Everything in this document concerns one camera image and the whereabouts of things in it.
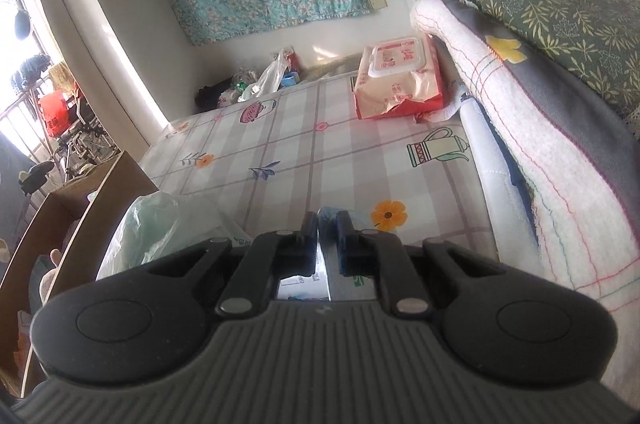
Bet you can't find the brown cardboard box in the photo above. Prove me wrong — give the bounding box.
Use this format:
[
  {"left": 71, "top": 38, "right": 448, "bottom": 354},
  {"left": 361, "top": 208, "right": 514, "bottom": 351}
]
[{"left": 1, "top": 152, "right": 156, "bottom": 396}]

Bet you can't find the grey white quilt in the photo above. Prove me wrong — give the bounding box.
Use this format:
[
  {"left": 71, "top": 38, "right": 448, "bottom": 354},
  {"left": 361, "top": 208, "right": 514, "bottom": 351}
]
[{"left": 411, "top": 0, "right": 639, "bottom": 404}]

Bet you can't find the white plastic shopping bag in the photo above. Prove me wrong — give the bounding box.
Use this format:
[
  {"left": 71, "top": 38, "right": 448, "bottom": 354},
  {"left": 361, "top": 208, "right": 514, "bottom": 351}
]
[{"left": 96, "top": 191, "right": 252, "bottom": 279}]

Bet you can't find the green leaf pattern pillow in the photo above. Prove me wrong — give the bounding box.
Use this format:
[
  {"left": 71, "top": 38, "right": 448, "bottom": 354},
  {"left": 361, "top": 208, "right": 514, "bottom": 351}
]
[{"left": 480, "top": 0, "right": 639, "bottom": 132}]

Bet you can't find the red white wipes pack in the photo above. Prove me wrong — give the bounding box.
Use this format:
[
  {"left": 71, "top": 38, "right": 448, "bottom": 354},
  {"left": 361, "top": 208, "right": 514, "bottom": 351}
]
[{"left": 352, "top": 34, "right": 446, "bottom": 120}]

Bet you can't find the red plastic bag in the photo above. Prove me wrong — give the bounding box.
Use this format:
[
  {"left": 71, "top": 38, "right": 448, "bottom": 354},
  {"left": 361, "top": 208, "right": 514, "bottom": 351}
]
[{"left": 38, "top": 90, "right": 70, "bottom": 138}]

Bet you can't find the white plastic bag on floor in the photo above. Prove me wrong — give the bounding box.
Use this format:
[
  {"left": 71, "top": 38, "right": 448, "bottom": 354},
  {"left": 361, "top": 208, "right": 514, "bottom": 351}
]
[{"left": 239, "top": 50, "right": 288, "bottom": 102}]

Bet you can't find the wheelchair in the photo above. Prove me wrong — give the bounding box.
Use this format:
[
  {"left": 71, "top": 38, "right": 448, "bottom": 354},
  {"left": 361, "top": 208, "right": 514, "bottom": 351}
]
[{"left": 54, "top": 96, "right": 120, "bottom": 182}]

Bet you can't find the wall power socket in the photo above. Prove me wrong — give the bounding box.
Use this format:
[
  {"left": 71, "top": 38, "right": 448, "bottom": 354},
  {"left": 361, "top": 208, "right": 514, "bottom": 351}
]
[{"left": 369, "top": 0, "right": 387, "bottom": 11}]

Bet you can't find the grey circle pattern cloth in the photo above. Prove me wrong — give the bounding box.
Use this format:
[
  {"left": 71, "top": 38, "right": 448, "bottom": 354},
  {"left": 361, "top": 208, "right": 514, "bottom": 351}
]
[{"left": 0, "top": 134, "right": 34, "bottom": 248}]

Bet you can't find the pink round plush toy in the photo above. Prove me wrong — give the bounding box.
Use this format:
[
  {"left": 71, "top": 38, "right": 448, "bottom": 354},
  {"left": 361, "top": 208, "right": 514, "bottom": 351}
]
[{"left": 39, "top": 248, "right": 63, "bottom": 304}]

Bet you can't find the black bag on floor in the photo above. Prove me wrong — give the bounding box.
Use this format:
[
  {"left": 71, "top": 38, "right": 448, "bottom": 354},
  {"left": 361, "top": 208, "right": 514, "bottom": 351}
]
[{"left": 194, "top": 77, "right": 238, "bottom": 113}]

